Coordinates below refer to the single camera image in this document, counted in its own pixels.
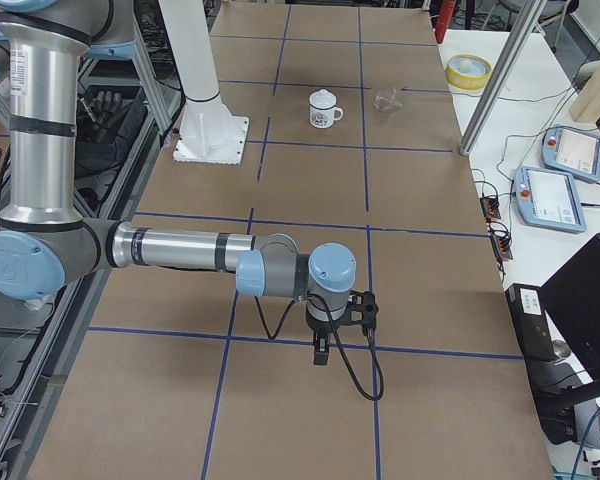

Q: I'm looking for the teach pendant tablet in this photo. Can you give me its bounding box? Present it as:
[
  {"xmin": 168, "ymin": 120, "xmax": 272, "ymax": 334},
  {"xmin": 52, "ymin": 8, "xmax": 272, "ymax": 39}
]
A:
[
  {"xmin": 513, "ymin": 166, "xmax": 587, "ymax": 233},
  {"xmin": 541, "ymin": 126, "xmax": 600, "ymax": 183}
]

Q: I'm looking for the far teach pendant tablet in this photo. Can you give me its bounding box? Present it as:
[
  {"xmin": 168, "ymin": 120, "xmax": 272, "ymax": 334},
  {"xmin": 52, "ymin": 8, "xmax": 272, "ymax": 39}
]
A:
[{"xmin": 541, "ymin": 126, "xmax": 600, "ymax": 183}]

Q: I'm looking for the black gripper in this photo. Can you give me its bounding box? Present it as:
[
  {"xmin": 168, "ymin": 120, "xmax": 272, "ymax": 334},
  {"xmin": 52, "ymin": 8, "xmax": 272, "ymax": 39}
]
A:
[{"xmin": 307, "ymin": 315, "xmax": 332, "ymax": 366}]

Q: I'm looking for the clear glass funnel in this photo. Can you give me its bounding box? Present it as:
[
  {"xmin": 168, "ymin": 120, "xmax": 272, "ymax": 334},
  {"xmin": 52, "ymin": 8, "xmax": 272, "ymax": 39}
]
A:
[{"xmin": 374, "ymin": 85, "xmax": 403, "ymax": 113}]

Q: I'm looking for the near teach pendant tablet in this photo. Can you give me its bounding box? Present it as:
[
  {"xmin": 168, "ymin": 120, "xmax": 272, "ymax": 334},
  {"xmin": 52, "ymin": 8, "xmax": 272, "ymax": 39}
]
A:
[{"xmin": 513, "ymin": 166, "xmax": 587, "ymax": 233}]

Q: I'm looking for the aluminium frame post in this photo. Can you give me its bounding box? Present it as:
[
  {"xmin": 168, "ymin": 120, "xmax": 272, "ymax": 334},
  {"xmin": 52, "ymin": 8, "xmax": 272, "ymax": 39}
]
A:
[{"xmin": 459, "ymin": 0, "xmax": 547, "ymax": 156}]

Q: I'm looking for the white enamel mug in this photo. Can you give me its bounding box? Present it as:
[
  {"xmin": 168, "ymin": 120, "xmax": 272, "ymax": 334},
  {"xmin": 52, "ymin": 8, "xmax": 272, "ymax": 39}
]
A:
[{"xmin": 309, "ymin": 104, "xmax": 344, "ymax": 129}]

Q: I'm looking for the white mug lid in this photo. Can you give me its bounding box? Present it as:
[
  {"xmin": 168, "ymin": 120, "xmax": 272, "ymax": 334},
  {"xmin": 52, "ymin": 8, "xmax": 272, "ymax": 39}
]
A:
[{"xmin": 309, "ymin": 89, "xmax": 337, "ymax": 110}]

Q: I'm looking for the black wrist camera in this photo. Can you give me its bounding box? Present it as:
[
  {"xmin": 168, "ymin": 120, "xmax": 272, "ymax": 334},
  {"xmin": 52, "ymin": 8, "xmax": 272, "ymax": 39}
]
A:
[{"xmin": 340, "ymin": 290, "xmax": 379, "ymax": 338}]

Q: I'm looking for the black monitor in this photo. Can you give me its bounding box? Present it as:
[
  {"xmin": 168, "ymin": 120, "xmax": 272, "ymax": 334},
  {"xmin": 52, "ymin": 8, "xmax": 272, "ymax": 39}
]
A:
[{"xmin": 540, "ymin": 233, "xmax": 600, "ymax": 376}]

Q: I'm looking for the white camera pedestal column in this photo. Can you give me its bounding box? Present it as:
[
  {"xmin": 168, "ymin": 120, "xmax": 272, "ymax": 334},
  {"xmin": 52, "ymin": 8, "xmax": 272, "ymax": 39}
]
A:
[{"xmin": 159, "ymin": 0, "xmax": 249, "ymax": 165}]

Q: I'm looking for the yellow tape roll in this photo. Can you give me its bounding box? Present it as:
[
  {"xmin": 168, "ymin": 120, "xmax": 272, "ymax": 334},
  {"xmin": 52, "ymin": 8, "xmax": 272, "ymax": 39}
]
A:
[{"xmin": 445, "ymin": 54, "xmax": 492, "ymax": 91}]

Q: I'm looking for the near orange connector block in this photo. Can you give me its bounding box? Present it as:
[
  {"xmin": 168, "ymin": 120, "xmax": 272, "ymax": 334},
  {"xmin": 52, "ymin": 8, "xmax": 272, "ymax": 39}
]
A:
[{"xmin": 490, "ymin": 234, "xmax": 513, "ymax": 261}]

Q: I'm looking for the far orange connector block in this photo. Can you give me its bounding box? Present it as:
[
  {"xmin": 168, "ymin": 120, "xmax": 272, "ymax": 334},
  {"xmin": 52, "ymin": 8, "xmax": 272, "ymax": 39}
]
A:
[{"xmin": 479, "ymin": 195, "xmax": 501, "ymax": 221}]

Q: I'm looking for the black computer box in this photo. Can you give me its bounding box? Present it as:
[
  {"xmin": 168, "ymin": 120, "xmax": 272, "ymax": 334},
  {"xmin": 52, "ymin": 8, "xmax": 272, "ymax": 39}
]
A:
[{"xmin": 505, "ymin": 283, "xmax": 558, "ymax": 362}]

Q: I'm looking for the red cylinder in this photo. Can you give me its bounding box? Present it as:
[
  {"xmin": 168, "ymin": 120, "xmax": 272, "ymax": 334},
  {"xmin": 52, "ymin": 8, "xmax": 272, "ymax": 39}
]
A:
[{"xmin": 434, "ymin": 0, "xmax": 456, "ymax": 44}]

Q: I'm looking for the orange connector block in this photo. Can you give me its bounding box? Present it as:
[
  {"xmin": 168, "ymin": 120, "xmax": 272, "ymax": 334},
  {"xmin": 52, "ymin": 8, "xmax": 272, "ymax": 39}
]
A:
[
  {"xmin": 479, "ymin": 195, "xmax": 501, "ymax": 221},
  {"xmin": 490, "ymin": 234, "xmax": 513, "ymax": 261}
]

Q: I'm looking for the aluminium side rail frame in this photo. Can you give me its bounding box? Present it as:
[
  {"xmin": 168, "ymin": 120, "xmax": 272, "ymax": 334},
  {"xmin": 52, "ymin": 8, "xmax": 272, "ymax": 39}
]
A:
[{"xmin": 0, "ymin": 19, "xmax": 178, "ymax": 479}]

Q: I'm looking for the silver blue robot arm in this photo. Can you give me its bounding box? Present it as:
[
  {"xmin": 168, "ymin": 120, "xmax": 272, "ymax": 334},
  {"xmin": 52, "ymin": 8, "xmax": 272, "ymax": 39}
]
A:
[{"xmin": 0, "ymin": 1, "xmax": 356, "ymax": 365}]

